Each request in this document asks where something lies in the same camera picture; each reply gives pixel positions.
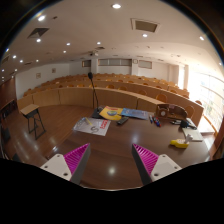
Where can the blue marker pen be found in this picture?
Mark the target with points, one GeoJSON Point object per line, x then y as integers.
{"type": "Point", "coordinates": [150, 119]}

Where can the black power adapter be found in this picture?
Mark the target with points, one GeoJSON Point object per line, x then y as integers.
{"type": "Point", "coordinates": [184, 124]}

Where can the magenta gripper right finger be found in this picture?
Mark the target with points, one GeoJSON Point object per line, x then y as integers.
{"type": "Point", "coordinates": [151, 166]}

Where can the black remote control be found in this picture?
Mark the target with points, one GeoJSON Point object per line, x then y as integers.
{"type": "Point", "coordinates": [122, 120]}

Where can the white flat box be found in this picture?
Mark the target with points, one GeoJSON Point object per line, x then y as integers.
{"type": "Point", "coordinates": [196, 135]}

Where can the yellow power strip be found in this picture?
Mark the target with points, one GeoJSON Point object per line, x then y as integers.
{"type": "Point", "coordinates": [179, 143]}

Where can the curved wooden front desk row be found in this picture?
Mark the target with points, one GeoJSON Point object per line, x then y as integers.
{"type": "Point", "coordinates": [83, 96]}

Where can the black gooseneck microphone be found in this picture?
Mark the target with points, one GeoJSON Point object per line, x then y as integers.
{"type": "Point", "coordinates": [97, 109]}

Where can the white red-printed paper sheet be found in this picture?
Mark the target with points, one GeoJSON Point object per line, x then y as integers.
{"type": "Point", "coordinates": [92, 126]}

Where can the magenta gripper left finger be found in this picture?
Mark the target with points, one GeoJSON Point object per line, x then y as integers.
{"type": "Point", "coordinates": [70, 166]}

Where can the blue magazine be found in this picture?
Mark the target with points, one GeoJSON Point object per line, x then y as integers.
{"type": "Point", "coordinates": [140, 114]}

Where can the wooden desk organizer box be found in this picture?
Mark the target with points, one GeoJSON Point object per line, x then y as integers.
{"type": "Point", "coordinates": [171, 111]}

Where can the white charger plug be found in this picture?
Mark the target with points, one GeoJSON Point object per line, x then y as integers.
{"type": "Point", "coordinates": [188, 138]}

